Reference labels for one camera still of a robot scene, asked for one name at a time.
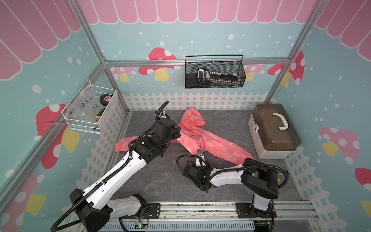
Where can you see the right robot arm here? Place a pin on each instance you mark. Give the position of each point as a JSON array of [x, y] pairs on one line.
[[265, 180]]

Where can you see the pink patterned kids jacket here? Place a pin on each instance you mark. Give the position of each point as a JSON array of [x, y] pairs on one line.
[[193, 136]]

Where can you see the green circuit board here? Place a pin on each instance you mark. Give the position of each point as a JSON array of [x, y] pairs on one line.
[[141, 226]]

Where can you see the black wire mesh basket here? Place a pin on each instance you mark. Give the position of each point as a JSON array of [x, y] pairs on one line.
[[220, 63]]

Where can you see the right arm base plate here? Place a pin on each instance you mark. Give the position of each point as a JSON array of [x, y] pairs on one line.
[[246, 210]]

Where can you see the brown lidded toolbox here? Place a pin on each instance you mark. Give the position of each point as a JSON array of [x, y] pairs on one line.
[[272, 131]]

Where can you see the socket wrench set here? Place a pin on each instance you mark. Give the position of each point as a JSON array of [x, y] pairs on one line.
[[218, 78]]

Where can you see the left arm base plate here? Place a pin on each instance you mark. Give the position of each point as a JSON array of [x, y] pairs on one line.
[[150, 211]]

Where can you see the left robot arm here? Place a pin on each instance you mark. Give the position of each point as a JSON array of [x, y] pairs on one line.
[[93, 206]]

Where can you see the black tape roll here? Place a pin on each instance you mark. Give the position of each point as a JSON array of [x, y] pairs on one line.
[[105, 99]]

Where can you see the yellow tool in basket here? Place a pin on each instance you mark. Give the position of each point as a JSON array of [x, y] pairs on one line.
[[98, 116]]

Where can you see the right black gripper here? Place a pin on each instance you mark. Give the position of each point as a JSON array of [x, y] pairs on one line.
[[207, 168]]

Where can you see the white wire basket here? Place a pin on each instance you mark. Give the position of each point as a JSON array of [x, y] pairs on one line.
[[99, 126]]

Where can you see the clear plastic labelled bag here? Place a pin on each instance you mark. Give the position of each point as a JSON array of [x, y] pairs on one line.
[[85, 106]]

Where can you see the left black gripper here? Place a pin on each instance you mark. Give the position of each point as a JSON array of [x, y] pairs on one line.
[[176, 132]]

